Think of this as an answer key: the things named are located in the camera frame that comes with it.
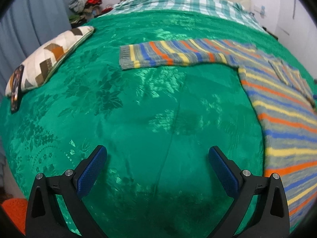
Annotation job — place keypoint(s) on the white wardrobe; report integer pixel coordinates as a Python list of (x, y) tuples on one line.
[(295, 28)]

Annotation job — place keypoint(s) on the patterned white brown pillow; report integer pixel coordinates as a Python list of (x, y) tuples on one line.
[(44, 61)]

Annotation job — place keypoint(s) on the green plaid sheet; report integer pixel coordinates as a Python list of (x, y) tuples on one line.
[(222, 9)]

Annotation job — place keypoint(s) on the green bedspread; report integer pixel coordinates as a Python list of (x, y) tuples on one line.
[(157, 125)]

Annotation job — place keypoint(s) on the striped knit sweater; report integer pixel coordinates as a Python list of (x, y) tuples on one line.
[(281, 98)]

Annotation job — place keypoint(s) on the blue grey curtain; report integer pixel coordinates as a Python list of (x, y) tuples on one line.
[(25, 26)]

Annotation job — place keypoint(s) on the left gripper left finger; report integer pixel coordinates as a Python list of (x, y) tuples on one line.
[(44, 217)]

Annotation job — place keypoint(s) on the pile of clothes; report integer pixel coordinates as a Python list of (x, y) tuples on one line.
[(85, 10)]

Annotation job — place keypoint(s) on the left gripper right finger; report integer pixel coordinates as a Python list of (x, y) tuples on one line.
[(271, 215)]

